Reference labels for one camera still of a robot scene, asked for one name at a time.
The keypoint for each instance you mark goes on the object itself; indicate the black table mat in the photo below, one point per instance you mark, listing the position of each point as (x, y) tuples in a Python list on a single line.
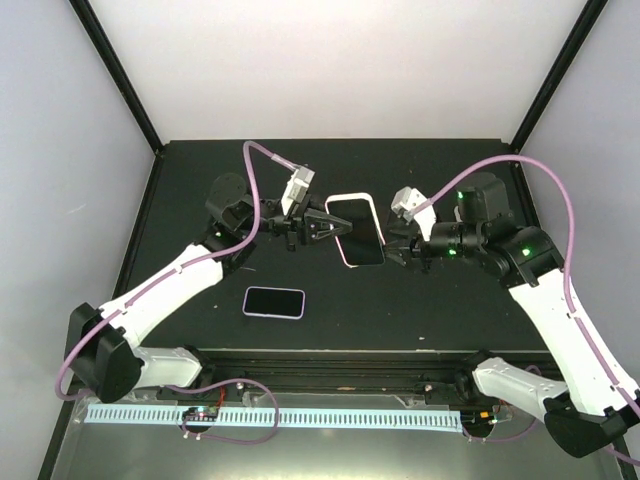
[(454, 307)]

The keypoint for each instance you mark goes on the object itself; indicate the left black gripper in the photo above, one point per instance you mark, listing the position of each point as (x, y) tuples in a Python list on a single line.
[(306, 227)]

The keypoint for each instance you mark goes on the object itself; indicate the small circuit board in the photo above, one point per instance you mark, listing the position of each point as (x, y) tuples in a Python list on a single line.
[(494, 415), (200, 414)]

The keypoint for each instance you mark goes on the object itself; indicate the light blue slotted cable duct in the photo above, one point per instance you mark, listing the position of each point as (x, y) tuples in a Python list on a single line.
[(305, 418)]

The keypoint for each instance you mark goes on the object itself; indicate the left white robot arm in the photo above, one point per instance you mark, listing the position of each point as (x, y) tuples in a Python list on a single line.
[(104, 346)]

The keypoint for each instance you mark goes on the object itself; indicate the right black frame post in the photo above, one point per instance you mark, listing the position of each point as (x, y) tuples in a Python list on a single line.
[(572, 45)]

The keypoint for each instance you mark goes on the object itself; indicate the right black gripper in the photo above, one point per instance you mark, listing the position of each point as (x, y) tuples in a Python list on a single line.
[(417, 247)]

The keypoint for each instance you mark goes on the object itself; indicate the black frame post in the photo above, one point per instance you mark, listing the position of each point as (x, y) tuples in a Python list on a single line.
[(572, 45), (90, 22)]

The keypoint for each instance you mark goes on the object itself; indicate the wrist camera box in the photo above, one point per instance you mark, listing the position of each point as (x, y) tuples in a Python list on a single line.
[(409, 203), (296, 188)]

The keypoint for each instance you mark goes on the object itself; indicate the right small circuit board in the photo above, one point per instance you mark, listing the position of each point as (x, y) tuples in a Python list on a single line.
[(494, 415)]

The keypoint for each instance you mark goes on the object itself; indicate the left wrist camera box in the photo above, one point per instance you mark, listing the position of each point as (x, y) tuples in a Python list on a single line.
[(296, 188)]

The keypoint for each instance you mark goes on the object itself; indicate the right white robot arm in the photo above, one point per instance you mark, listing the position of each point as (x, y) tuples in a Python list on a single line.
[(595, 401)]

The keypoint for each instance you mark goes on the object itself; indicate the left black frame post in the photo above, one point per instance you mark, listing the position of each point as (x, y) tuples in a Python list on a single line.
[(90, 22)]

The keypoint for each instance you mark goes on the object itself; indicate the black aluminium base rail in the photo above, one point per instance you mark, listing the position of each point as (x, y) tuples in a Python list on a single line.
[(341, 371)]

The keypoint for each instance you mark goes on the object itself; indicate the left small circuit board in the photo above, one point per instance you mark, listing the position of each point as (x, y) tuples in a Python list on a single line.
[(200, 414)]

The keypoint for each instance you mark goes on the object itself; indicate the phone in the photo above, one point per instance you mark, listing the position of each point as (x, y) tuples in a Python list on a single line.
[(364, 244), (279, 303)]

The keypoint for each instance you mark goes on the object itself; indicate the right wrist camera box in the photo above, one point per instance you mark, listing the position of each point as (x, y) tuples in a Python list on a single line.
[(409, 203)]

